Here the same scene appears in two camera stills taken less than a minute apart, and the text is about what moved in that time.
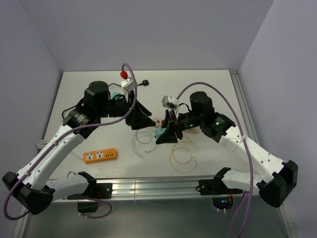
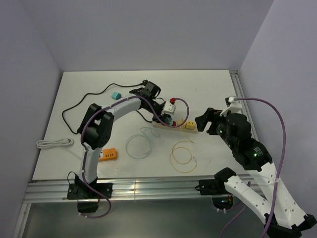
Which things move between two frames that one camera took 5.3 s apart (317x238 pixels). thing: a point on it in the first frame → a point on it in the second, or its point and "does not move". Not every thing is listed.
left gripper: [139, 118] → [163, 117]
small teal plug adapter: [115, 93] does not move
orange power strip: [100, 155] does not move
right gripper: [173, 127] → [210, 114]
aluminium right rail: [246, 121] does not move
